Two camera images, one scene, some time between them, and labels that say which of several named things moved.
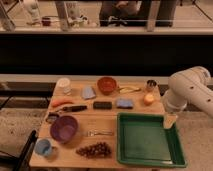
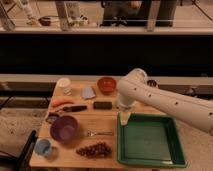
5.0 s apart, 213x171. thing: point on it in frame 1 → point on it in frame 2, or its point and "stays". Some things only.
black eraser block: (102, 105) stays
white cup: (63, 87) stays
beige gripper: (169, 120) → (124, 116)
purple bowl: (64, 128) stays
